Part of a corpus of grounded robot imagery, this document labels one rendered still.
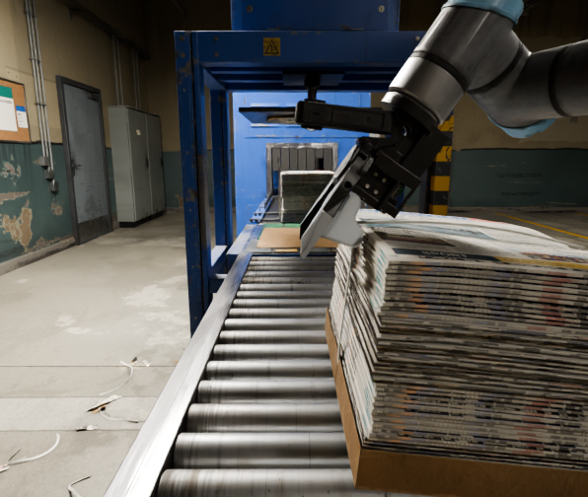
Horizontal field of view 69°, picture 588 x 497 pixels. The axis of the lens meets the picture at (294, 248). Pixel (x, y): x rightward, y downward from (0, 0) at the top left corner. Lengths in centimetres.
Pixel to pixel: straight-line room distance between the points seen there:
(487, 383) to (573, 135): 1031
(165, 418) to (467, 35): 58
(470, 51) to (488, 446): 39
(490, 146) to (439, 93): 937
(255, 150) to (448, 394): 355
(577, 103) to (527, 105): 5
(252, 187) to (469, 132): 654
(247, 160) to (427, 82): 341
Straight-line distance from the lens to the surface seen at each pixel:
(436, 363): 40
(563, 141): 1057
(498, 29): 55
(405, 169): 52
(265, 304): 103
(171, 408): 65
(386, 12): 175
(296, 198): 227
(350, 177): 47
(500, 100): 58
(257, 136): 386
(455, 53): 52
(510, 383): 43
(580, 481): 52
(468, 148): 969
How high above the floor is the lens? 114
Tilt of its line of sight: 12 degrees down
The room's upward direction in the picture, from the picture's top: straight up
